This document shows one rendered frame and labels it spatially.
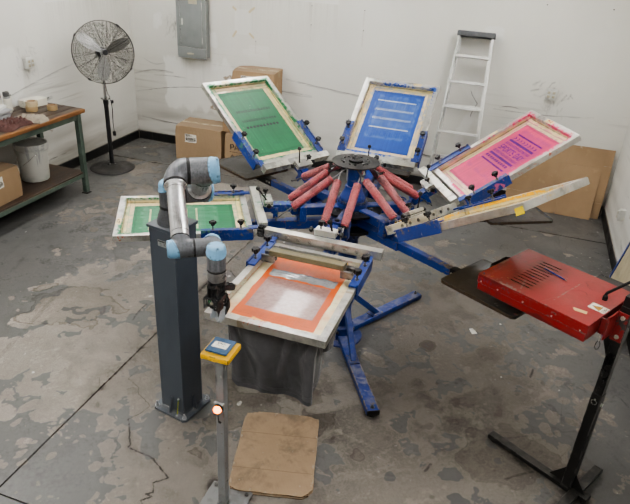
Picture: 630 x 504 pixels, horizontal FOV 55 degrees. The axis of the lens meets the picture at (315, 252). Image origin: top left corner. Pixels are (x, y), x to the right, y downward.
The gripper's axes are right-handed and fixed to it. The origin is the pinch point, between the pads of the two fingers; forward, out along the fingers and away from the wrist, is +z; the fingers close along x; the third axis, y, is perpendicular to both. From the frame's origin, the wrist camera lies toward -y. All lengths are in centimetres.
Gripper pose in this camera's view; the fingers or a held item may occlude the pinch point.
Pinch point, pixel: (220, 319)
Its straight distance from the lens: 255.8
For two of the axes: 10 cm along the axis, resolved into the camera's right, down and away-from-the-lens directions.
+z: -0.6, 8.9, 4.6
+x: 9.4, 2.0, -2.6
